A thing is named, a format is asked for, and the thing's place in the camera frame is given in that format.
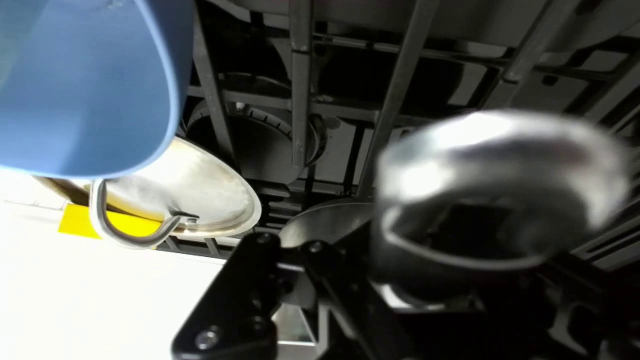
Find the black stove grate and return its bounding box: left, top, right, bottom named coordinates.
left=186, top=0, right=640, bottom=273

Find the stove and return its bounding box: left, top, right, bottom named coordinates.
left=31, top=0, right=640, bottom=360

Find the silver bowl with wire handle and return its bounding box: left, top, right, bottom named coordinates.
left=89, top=135, right=263, bottom=250

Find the yellow flat piece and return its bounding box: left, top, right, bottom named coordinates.
left=57, top=202, right=164, bottom=240

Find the blue plastic cup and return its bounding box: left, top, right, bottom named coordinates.
left=0, top=0, right=195, bottom=180

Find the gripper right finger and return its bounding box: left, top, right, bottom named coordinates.
left=482, top=254, right=640, bottom=360

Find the silver pot with handle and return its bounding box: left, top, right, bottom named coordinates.
left=371, top=109, right=633, bottom=302

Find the black round stove burner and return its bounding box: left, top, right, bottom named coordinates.
left=185, top=102, right=329, bottom=185

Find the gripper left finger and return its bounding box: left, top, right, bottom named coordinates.
left=171, top=222, right=417, bottom=360

